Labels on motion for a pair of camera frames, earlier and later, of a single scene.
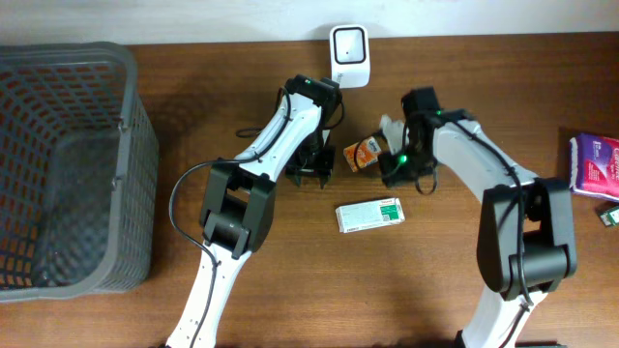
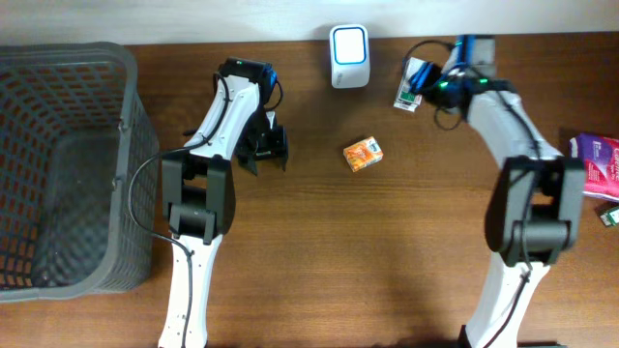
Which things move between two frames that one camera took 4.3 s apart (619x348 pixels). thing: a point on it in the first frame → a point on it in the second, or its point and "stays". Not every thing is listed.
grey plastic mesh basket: (79, 159) stays
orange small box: (367, 154) stays
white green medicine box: (369, 215) → (405, 98)
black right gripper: (388, 163) → (432, 92)
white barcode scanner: (349, 51) stays
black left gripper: (309, 169) → (264, 155)
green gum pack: (610, 217) stays
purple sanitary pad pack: (594, 164) stays
